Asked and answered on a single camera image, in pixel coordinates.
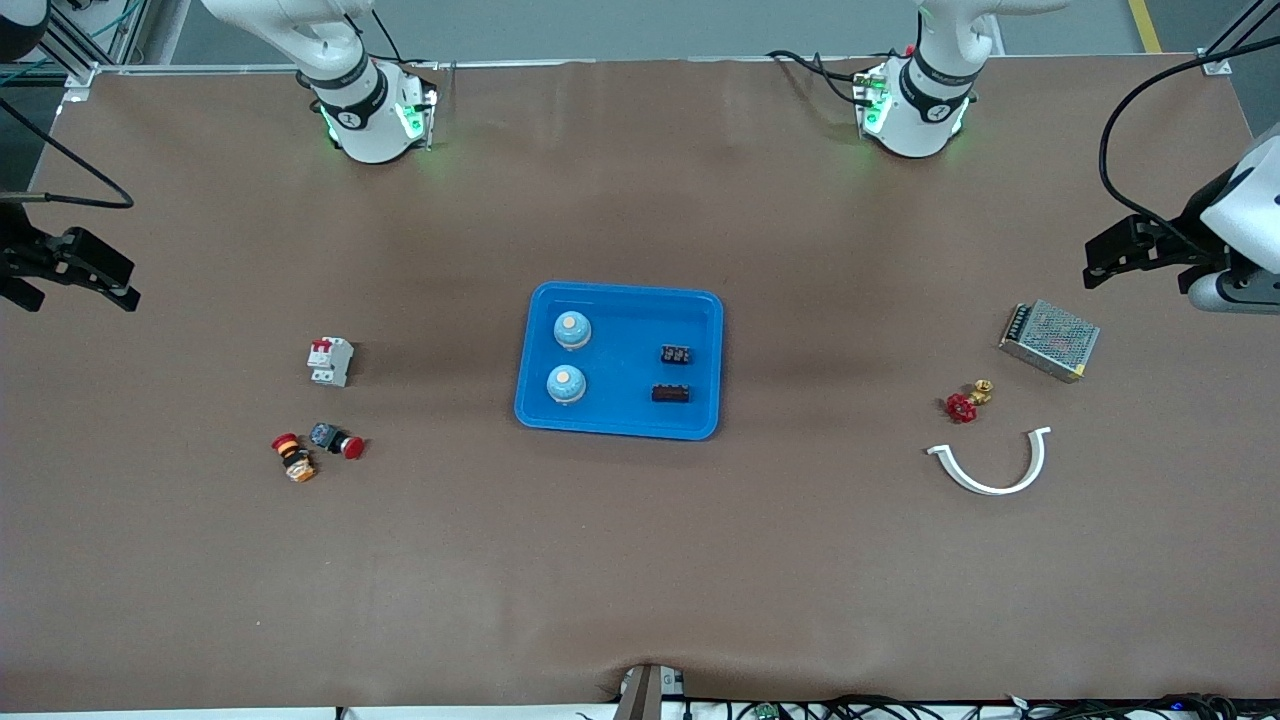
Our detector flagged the metal mesh power supply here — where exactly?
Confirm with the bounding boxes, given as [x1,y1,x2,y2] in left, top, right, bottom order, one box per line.
[998,299,1102,384]

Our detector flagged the white circuit breaker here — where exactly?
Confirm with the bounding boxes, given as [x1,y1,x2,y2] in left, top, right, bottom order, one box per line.
[306,336,355,389]

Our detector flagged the red orange push button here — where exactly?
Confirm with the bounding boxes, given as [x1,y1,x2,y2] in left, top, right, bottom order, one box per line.
[271,432,318,484]

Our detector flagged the white curved plastic clamp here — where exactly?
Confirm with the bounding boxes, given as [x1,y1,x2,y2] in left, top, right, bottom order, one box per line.
[925,426,1053,497]

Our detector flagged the red mushroom button black body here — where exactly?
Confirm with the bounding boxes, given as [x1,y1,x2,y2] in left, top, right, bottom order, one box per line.
[308,422,366,461]

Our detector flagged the blue plastic tray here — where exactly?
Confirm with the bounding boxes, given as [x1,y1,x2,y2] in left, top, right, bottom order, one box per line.
[514,281,724,442]

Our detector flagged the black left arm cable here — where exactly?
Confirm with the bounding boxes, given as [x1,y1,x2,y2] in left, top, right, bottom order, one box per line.
[1098,35,1280,256]

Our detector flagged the aluminium frame post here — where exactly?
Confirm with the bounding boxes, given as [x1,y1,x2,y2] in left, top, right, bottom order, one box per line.
[1200,0,1280,76]
[0,0,151,101]

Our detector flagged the red handle brass valve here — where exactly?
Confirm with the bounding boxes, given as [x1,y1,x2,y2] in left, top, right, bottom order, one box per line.
[945,379,995,425]

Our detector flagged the black right base cables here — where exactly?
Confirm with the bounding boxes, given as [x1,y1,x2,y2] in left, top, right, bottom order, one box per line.
[368,8,441,71]

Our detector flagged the black base cables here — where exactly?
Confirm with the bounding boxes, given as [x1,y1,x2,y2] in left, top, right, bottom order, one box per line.
[767,48,881,106]
[368,8,441,71]

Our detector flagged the black left base cables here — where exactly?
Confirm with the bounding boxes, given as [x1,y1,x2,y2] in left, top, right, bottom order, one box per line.
[767,48,881,106]

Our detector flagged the brown camera mount bracket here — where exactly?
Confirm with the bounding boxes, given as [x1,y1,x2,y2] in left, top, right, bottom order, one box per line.
[612,662,687,720]

